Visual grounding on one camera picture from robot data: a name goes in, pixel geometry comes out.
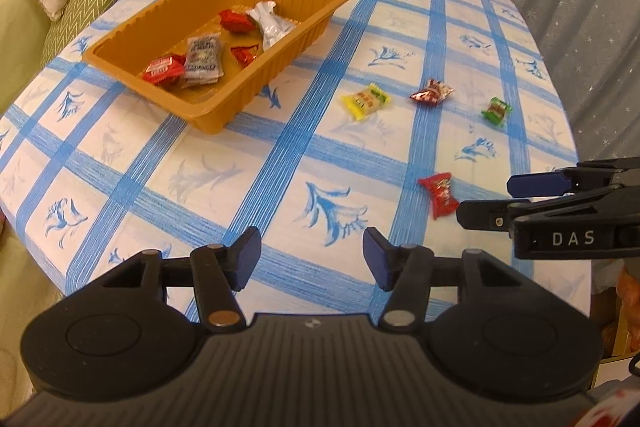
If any green candy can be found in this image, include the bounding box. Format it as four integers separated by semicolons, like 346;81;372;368
480;96;512;127

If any dark red foil candy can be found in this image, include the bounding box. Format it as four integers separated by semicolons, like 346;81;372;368
410;78;454;106

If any yellow candy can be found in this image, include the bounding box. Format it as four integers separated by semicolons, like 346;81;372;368
342;83;390;121

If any grey silver snack packet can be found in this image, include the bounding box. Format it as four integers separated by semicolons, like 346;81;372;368
182;34;224;87

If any large red date candy packet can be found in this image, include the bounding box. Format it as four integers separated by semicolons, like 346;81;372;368
142;53;186;88

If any red candy with amber window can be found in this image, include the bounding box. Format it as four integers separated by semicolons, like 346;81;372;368
230;44;260;68

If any small red candy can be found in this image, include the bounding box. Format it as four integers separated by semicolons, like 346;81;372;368
219;10;256;35

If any white silver snack packet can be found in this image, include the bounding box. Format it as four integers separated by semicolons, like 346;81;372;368
246;1;296;51

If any blue checked tablecloth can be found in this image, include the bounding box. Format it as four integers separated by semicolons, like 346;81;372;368
1;0;577;315

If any orange plastic tray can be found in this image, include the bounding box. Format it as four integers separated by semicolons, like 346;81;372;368
81;0;358;136

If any green zigzag cushion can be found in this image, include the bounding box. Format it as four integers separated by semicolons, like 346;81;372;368
40;0;117;67

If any green sofa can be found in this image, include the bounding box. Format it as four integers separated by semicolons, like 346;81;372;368
0;0;51;114

